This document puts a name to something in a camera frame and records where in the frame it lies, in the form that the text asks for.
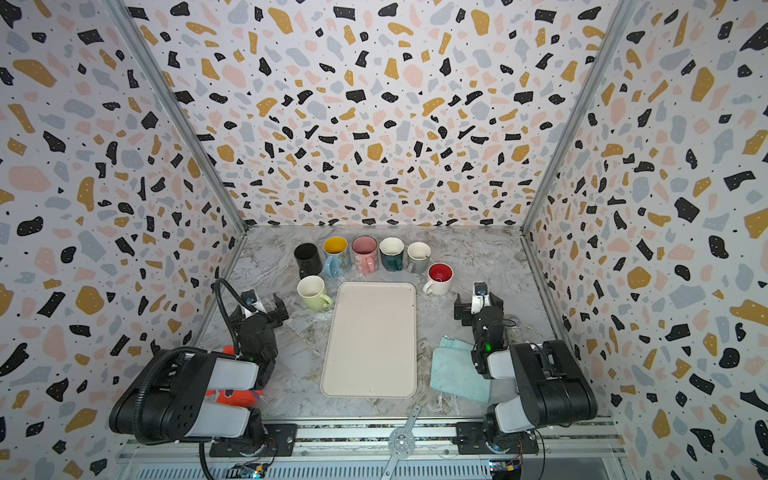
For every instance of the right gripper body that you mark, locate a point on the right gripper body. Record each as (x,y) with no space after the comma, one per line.
(471,309)

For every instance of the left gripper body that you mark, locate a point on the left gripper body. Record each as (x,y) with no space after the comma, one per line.
(273,320)

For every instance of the light green mug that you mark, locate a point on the light green mug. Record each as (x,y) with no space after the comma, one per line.
(312,290)

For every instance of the white mug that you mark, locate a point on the white mug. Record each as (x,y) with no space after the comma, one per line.
(439,278)

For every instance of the black mug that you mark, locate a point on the black mug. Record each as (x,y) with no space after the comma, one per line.
(308,259)

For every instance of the grey mug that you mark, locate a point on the grey mug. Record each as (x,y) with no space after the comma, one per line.
(419,257)

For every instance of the light blue mug yellow inside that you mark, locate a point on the light blue mug yellow inside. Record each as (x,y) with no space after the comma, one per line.
(338,260)

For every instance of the dark green mug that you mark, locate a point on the dark green mug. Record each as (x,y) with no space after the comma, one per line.
(392,254)

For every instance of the pink mug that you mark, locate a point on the pink mug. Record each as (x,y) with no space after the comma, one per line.
(365,250)

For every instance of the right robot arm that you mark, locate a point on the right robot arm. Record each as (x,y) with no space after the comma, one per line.
(551,389)

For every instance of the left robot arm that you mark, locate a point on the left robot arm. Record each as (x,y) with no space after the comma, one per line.
(171,399)

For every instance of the glitter bottle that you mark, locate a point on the glitter bottle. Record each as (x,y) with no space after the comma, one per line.
(512,331)

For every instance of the teal cloth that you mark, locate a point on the teal cloth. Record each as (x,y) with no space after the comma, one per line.
(453,371)

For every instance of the red fish plush toy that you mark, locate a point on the red fish plush toy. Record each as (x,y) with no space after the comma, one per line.
(239,398)

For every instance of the beige tray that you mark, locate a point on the beige tray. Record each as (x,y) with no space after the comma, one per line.
(372,345)

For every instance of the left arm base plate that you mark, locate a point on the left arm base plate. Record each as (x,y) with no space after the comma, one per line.
(266,441)

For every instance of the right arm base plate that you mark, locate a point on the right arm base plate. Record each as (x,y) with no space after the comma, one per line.
(476,438)

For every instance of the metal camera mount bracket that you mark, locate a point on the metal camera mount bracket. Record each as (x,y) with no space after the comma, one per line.
(401,441)

